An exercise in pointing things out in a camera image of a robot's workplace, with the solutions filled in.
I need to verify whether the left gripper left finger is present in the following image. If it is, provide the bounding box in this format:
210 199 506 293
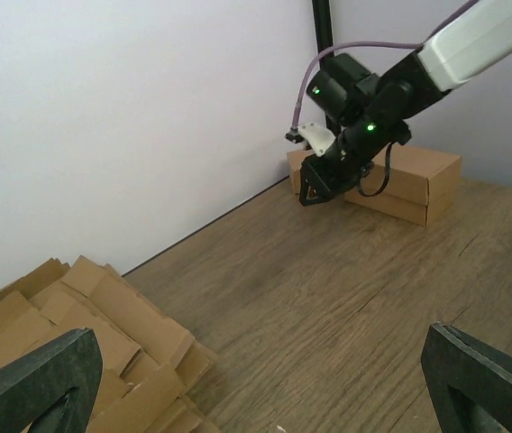
0 327 103 432

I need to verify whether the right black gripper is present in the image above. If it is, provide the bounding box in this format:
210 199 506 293
299 130 387 207

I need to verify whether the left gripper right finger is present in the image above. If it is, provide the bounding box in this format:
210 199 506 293
421 323 512 432

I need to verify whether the cardboard box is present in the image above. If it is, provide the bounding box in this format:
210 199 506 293
287 150 315 195
344 145 462 226

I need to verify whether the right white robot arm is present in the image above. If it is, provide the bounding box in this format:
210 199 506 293
285 1 512 206

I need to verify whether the stack of flat cardboard blanks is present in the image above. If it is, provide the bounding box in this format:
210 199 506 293
0 257 215 432

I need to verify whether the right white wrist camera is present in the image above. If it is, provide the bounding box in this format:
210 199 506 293
285 123 335 157

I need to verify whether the black frame post right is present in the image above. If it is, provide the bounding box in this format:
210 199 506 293
311 0 341 134

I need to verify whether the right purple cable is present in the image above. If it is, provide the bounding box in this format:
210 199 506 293
290 0 480 130

